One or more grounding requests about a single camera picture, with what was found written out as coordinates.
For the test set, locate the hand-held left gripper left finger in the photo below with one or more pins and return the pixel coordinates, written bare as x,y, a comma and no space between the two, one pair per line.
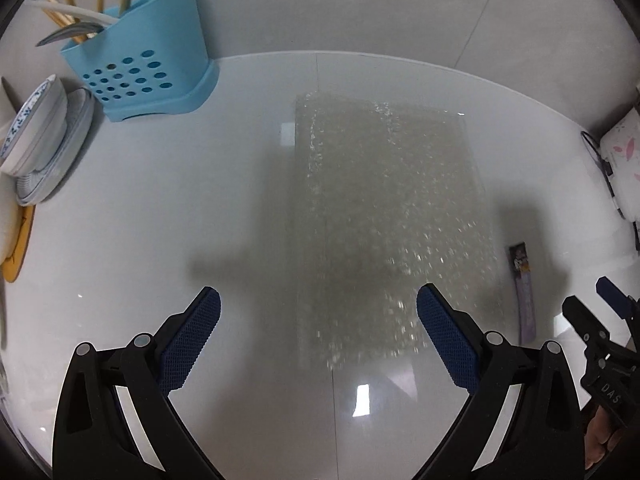
190,340

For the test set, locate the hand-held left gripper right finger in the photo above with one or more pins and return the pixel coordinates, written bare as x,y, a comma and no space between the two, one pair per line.
445,340

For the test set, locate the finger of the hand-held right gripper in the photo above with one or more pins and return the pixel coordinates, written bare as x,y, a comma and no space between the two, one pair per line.
587,327
617,297

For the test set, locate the purple stick sachet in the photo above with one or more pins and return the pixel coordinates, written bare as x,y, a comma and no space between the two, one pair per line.
525,300

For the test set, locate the bubble wrap sheet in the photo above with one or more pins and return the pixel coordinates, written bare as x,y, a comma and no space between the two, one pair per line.
390,220

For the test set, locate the person's right hand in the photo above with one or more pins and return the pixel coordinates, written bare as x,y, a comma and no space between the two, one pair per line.
602,435

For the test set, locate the white flowered rice cooker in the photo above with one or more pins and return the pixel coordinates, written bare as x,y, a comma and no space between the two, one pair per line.
625,155

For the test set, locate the orange wooden trivet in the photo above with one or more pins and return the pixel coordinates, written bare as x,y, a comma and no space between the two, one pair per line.
22,255

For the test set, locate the blue patterned bowl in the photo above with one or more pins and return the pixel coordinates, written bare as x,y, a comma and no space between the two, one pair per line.
35,125

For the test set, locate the blue utensil holder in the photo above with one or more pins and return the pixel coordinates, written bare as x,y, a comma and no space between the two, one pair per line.
150,45

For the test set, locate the metal spoon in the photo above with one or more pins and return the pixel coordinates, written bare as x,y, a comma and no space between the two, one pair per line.
65,32

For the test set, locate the white plastic spoon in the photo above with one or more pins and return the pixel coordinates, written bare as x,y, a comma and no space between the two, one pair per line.
75,10

